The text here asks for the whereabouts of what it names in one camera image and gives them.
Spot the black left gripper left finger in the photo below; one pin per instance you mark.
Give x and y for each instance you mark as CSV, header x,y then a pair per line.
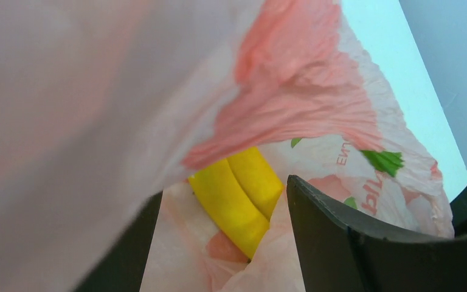
x,y
122,269

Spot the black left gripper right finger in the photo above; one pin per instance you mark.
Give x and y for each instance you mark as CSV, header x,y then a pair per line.
x,y
343,249

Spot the pink plastic bag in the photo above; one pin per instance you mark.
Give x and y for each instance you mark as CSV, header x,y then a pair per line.
x,y
104,104

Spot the yellow fake fruit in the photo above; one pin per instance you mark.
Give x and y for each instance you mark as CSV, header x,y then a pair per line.
x,y
239,193

